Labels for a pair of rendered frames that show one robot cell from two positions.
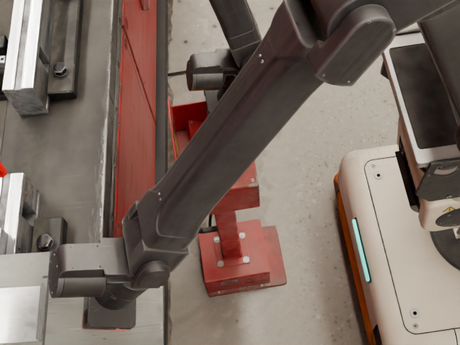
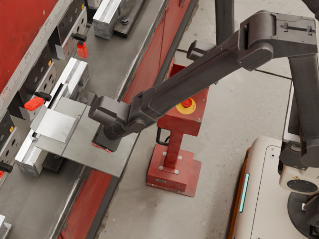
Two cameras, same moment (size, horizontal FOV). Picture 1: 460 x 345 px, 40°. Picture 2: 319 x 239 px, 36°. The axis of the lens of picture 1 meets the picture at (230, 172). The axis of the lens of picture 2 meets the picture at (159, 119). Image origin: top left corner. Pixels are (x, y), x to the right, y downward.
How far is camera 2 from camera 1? 46 cm
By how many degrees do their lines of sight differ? 4
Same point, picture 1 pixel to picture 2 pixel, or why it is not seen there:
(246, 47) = not seen: hidden behind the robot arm
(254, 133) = (206, 77)
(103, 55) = (149, 22)
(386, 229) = (263, 187)
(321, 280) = (214, 204)
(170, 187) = (162, 87)
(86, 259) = (111, 106)
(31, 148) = (93, 53)
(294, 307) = (192, 212)
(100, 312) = (103, 137)
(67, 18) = not seen: outside the picture
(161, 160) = not seen: hidden behind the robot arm
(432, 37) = (291, 67)
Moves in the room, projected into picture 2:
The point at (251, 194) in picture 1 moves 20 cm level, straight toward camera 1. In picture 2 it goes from (195, 126) to (178, 175)
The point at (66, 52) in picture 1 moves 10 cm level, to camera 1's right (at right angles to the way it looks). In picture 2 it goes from (131, 12) to (157, 19)
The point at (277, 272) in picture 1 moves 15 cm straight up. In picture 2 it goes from (191, 188) to (195, 177)
